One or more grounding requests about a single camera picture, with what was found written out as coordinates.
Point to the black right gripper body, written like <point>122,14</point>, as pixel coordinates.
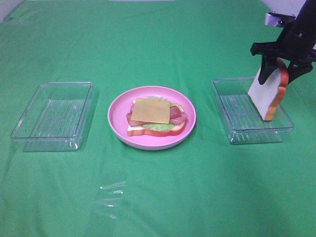
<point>295,43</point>

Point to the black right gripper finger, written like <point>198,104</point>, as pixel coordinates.
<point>268,65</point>
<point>297,69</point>

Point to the toy bread slice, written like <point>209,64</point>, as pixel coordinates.
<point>268,96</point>
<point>177,117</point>

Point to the toy bacon strip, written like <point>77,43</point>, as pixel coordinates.
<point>176,112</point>
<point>180,119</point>

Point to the toy bacon strip front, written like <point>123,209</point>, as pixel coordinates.
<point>176,112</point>

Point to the toy lettuce leaf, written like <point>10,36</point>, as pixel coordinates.
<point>159,126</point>

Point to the toy yellow cheese slice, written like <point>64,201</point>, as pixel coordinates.
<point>151,111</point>

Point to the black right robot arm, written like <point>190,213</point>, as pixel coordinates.
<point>307,12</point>

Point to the clear bread container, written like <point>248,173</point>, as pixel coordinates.
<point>241,119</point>

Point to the green tablecloth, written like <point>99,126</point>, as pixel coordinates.
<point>205,186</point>

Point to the pink round plate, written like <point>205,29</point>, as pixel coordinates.
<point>121,106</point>

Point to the clear plastic film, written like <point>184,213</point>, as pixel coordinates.
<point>110,194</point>

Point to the clear fillings container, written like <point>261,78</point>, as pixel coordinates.
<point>56,118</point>

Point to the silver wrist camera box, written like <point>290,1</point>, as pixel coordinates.
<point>278,20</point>

